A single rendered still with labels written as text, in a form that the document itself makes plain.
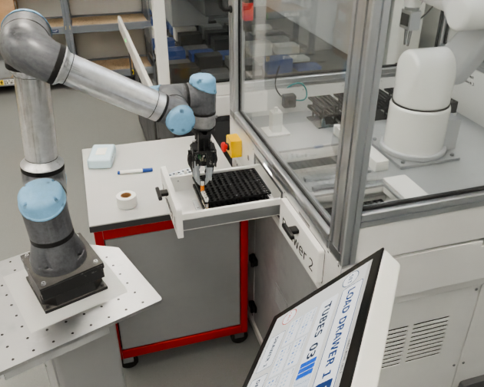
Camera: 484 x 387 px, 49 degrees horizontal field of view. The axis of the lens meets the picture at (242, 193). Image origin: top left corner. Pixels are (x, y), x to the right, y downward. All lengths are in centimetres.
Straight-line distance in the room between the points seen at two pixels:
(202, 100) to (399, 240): 65
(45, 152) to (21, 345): 50
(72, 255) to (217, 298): 84
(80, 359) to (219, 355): 85
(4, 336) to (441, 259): 116
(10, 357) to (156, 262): 73
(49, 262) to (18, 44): 57
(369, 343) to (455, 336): 100
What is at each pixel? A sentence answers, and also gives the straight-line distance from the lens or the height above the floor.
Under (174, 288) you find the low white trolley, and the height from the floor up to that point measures 41.
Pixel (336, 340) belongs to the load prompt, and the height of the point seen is 115.
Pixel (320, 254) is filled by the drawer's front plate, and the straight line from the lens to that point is 142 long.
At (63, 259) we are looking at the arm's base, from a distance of 151.
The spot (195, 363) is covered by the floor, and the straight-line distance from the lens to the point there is 237.
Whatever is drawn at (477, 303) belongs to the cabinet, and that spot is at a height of 69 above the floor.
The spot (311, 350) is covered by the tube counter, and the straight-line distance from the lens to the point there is 91.
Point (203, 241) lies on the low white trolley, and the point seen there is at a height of 60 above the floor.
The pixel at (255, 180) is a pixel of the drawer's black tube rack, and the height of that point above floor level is 90.
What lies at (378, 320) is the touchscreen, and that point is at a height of 119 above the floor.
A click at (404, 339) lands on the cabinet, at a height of 60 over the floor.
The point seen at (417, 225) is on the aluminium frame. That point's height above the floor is 103.
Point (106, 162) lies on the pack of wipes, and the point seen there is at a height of 79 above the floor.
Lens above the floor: 177
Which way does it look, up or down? 31 degrees down
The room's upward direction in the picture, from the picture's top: straight up
